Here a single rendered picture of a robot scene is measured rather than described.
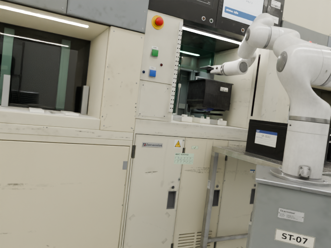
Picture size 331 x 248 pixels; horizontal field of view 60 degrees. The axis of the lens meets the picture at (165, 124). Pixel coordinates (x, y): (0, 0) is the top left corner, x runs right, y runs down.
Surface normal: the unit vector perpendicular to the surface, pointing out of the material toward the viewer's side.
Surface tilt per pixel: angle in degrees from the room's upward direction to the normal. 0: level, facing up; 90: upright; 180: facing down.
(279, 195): 90
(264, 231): 90
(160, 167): 90
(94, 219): 90
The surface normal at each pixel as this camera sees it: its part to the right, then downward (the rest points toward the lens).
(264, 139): -0.90, -0.08
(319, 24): 0.44, 0.10
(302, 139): -0.55, -0.02
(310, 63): 0.10, 0.05
